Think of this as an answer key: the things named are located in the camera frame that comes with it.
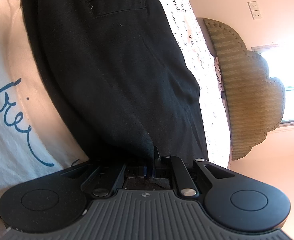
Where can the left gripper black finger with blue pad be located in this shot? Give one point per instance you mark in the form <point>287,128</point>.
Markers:
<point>173,168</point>

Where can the black pants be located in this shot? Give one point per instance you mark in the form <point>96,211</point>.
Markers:
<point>118,79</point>

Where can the small black charger on bed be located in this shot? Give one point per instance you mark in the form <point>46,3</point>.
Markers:
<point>223,95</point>

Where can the olive striped upholstered headboard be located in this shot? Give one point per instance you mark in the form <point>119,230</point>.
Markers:
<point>256,101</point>

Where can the white bedsheet with script text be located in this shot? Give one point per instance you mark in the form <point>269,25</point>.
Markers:
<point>35,141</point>

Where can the bright window with frame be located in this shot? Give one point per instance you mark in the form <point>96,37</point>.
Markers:
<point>280,60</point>

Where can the white wall socket plate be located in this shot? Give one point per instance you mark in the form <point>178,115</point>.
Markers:
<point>255,10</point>

